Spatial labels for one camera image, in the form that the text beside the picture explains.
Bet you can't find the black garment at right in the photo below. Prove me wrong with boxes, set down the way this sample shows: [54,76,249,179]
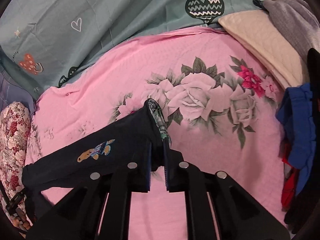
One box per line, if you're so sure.
[284,47,320,234]

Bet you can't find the blue-purple plaid pillow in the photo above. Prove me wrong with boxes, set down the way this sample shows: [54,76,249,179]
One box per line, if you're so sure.
[0,65,35,116]

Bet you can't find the red floral pillow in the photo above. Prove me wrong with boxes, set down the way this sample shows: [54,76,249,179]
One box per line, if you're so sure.
[0,101,32,233]

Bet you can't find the red garment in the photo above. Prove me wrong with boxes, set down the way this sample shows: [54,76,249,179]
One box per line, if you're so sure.
[281,140,299,211]

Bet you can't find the dark navy pants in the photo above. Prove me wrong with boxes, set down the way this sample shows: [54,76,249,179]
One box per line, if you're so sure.
[22,99,168,197]

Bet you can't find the blue garment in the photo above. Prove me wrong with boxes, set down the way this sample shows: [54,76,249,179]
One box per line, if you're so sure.
[276,83,316,194]

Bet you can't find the pink floral bed sheet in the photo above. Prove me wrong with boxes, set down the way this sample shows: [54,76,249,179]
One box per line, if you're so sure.
[26,27,284,239]

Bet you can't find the cream quilted folded blanket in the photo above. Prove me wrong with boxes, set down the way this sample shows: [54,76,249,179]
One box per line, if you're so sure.
[218,10,309,89]

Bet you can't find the teal heart-print quilt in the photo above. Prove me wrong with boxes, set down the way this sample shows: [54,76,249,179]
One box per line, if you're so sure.
[1,0,254,99]

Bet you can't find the grey folded garment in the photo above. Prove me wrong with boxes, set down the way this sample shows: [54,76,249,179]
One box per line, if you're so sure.
[263,0,319,62]

